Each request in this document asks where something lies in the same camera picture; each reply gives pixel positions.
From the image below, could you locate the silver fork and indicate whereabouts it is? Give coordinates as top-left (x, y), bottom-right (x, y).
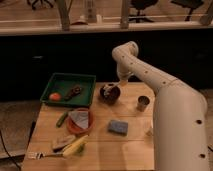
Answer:
top-left (27, 152), bottom-right (63, 159)

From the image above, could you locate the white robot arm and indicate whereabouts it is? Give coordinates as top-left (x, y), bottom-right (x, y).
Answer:
top-left (112, 41), bottom-right (210, 171)

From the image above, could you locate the green cucumber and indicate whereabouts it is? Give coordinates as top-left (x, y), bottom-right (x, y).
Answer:
top-left (56, 112), bottom-right (68, 128)

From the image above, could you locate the white paper cup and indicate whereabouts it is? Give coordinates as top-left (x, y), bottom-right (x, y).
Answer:
top-left (146, 121), bottom-right (153, 136)

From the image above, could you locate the orange plastic bowl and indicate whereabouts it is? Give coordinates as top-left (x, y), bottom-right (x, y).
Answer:
top-left (66, 108), bottom-right (94, 135)

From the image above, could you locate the blue sponge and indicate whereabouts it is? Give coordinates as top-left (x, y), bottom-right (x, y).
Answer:
top-left (108, 120), bottom-right (128, 135)

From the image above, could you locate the black cable left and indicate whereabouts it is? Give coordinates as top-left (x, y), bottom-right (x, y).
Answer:
top-left (0, 129), bottom-right (22, 171)

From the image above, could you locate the dark purple bowl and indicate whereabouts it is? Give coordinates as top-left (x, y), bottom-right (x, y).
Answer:
top-left (99, 84), bottom-right (121, 105)

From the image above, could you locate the green plastic tray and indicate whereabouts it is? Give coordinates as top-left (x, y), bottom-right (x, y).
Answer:
top-left (40, 73), bottom-right (96, 107)

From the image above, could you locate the metal cup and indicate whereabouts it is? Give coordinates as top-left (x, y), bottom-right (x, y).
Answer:
top-left (137, 96), bottom-right (150, 112)

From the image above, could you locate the office chair base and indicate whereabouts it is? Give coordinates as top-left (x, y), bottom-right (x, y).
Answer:
top-left (26, 0), bottom-right (54, 10)

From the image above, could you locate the grey folded cloth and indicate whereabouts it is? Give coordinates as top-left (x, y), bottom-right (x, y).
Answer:
top-left (68, 110), bottom-right (89, 129)

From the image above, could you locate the white dish brush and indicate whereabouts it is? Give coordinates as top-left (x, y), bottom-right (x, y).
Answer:
top-left (103, 84), bottom-right (120, 97)

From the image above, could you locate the black office chair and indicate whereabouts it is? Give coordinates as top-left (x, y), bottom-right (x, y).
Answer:
top-left (129, 0), bottom-right (158, 23)

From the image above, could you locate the yellow corn cob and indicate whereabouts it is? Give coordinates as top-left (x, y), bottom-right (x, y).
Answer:
top-left (63, 135), bottom-right (87, 158)

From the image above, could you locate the brown toy item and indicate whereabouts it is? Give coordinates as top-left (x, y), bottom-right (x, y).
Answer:
top-left (64, 86), bottom-right (82, 101)

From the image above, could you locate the brown bread slice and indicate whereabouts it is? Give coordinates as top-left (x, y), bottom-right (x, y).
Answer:
top-left (52, 135), bottom-right (76, 151)

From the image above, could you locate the orange tomato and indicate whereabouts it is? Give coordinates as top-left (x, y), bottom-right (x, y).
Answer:
top-left (49, 93), bottom-right (61, 101)

